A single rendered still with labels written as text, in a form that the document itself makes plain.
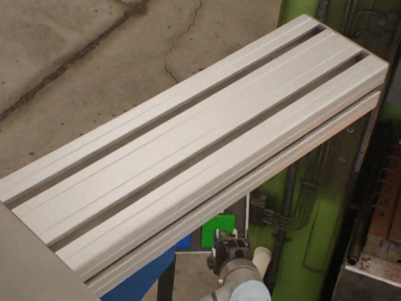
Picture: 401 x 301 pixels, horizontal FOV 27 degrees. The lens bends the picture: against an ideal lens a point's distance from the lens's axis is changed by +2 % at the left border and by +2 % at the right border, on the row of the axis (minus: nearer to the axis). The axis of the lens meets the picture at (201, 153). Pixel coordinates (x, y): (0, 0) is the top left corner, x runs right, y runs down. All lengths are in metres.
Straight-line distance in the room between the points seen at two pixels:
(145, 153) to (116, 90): 3.19
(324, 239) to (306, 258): 0.10
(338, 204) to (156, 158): 1.59
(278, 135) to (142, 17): 3.62
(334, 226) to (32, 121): 1.77
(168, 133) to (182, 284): 2.45
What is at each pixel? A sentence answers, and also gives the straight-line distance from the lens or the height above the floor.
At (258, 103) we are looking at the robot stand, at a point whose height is 2.03.
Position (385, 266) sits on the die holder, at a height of 0.92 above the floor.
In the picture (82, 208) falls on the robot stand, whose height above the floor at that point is 2.03.
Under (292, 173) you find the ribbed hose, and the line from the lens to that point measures 2.06.
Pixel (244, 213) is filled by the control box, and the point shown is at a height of 1.04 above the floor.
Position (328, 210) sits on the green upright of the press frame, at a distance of 2.16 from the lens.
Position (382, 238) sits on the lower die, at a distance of 1.98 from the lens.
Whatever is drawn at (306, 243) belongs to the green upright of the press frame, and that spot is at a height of 0.72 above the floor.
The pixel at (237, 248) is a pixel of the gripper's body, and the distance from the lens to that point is 1.57.
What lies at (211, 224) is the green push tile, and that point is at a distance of 1.85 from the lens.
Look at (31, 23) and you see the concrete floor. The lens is 4.15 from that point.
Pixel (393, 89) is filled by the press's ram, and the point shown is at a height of 1.40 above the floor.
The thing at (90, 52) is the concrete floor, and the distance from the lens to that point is 3.96.
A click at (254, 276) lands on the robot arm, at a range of 1.50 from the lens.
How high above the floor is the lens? 2.43
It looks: 44 degrees down
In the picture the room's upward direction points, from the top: 6 degrees clockwise
